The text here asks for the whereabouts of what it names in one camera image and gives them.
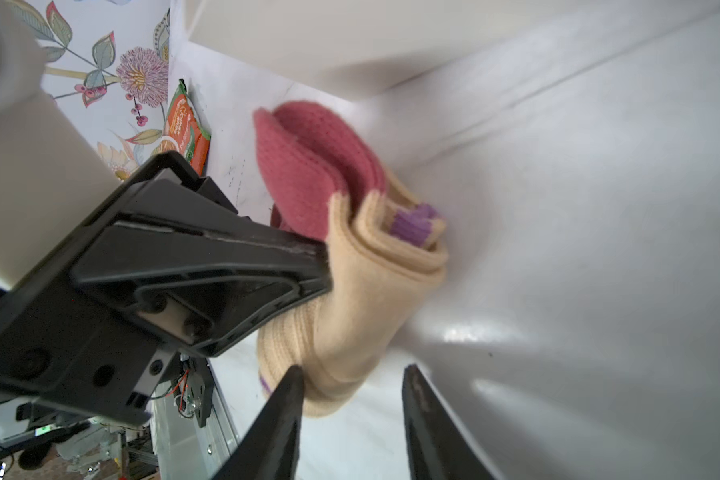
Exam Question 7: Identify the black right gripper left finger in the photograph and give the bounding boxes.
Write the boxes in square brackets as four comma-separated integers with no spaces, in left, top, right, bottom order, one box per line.
[212,365,305,480]

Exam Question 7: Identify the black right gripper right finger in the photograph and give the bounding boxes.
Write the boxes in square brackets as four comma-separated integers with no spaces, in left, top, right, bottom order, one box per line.
[402,364,495,480]

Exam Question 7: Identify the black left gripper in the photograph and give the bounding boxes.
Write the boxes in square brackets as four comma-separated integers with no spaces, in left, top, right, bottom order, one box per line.
[0,151,332,424]

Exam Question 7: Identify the beige pink purple striped sock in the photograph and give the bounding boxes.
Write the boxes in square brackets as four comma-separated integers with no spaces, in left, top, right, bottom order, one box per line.
[253,101,448,418]

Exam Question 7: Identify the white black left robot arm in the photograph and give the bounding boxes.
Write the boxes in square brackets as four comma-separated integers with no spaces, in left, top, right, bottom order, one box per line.
[0,1,331,438]

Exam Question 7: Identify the green packet on table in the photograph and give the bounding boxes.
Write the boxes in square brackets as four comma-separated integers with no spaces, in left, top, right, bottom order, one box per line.
[156,79,211,175]

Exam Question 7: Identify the cream divided organizer tray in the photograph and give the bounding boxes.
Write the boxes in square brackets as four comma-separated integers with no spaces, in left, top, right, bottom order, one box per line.
[171,1,720,116]

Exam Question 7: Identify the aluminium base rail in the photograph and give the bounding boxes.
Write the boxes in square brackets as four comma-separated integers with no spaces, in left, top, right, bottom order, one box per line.
[123,358,240,479]

